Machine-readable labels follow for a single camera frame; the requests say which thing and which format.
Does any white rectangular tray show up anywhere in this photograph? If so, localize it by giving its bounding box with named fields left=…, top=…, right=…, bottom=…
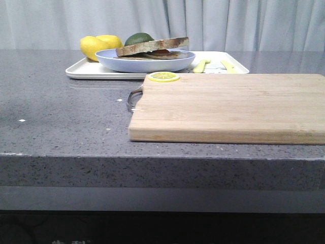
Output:
left=66, top=51, right=249, bottom=80

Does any metal cutting board handle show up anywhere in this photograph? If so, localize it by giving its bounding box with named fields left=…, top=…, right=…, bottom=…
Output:
left=126, top=85, right=143, bottom=112

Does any wooden cutting board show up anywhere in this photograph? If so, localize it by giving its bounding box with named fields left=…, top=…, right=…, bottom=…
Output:
left=128, top=74, right=324, bottom=145

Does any light blue plate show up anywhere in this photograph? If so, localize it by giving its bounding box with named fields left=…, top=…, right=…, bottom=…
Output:
left=95, top=49, right=196, bottom=73

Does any yellow plastic knife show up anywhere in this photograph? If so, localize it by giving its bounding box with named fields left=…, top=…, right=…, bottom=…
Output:
left=220, top=59, right=237, bottom=74

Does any yellow lemon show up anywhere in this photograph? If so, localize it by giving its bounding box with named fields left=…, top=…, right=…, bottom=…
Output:
left=96, top=35, right=124, bottom=49
left=80, top=36, right=109, bottom=62

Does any lemon slice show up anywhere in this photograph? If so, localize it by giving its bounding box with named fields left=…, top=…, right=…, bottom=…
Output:
left=147, top=71, right=180, bottom=82

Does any rear yellow lemon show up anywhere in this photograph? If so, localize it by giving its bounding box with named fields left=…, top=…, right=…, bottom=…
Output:
left=96, top=35, right=124, bottom=49

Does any green lime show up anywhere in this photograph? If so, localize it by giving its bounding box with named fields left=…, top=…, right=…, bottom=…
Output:
left=124, top=33, right=154, bottom=46

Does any front yellow lemon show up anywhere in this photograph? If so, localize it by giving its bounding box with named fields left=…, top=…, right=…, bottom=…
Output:
left=80, top=36, right=109, bottom=62

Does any bread slice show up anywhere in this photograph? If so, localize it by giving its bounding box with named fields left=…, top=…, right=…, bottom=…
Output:
left=114, top=51, right=188, bottom=60
left=116, top=37, right=189, bottom=57

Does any yellow plastic fork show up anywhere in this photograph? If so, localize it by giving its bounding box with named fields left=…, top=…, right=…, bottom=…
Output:
left=192, top=58, right=211, bottom=73

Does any white curtain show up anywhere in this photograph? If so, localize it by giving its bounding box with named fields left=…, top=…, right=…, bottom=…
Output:
left=1, top=1, right=324, bottom=52

